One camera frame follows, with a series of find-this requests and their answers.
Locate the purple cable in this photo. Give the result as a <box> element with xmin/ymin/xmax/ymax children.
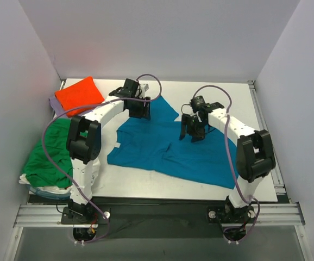
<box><xmin>41</xmin><ymin>73</ymin><xmax>162</xmax><ymax>244</ymax></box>
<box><xmin>192</xmin><ymin>84</ymin><xmax>261</xmax><ymax>244</ymax></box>

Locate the aluminium front frame rail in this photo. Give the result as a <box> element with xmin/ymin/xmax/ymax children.
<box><xmin>14</xmin><ymin>203</ymin><xmax>305</xmax><ymax>227</ymax></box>

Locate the teal blue t shirt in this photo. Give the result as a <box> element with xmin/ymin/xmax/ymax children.
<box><xmin>107</xmin><ymin>97</ymin><xmax>235</xmax><ymax>189</ymax></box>

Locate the white t shirt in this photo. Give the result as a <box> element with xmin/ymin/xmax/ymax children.
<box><xmin>18</xmin><ymin>160</ymin><xmax>102</xmax><ymax>195</ymax></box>

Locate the green t shirt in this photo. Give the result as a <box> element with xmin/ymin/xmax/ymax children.
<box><xmin>22</xmin><ymin>118</ymin><xmax>72</xmax><ymax>189</ymax></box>

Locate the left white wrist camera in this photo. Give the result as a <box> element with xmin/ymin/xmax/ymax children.
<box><xmin>139</xmin><ymin>84</ymin><xmax>149</xmax><ymax>96</ymax></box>

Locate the light blue t shirt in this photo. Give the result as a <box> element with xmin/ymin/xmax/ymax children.
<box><xmin>27</xmin><ymin>185</ymin><xmax>71</xmax><ymax>201</ymax></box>

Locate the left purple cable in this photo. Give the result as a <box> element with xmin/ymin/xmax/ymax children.
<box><xmin>41</xmin><ymin>73</ymin><xmax>162</xmax><ymax>244</ymax></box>

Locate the folded orange t shirt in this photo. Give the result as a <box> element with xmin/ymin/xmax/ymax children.
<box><xmin>54</xmin><ymin>77</ymin><xmax>104</xmax><ymax>110</ymax></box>

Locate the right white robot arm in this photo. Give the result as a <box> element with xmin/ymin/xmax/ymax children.
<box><xmin>179</xmin><ymin>96</ymin><xmax>276</xmax><ymax>222</ymax></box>

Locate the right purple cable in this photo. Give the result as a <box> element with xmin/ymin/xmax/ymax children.
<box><xmin>192</xmin><ymin>84</ymin><xmax>261</xmax><ymax>244</ymax></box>

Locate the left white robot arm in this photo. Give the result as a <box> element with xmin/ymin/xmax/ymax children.
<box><xmin>66</xmin><ymin>79</ymin><xmax>151</xmax><ymax>224</ymax></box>

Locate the folded lavender t shirt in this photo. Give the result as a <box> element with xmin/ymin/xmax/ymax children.
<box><xmin>49</xmin><ymin>96</ymin><xmax>93</xmax><ymax>116</ymax></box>

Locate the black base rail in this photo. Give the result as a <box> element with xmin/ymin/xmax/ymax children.
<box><xmin>28</xmin><ymin>195</ymin><xmax>258</xmax><ymax>240</ymax></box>

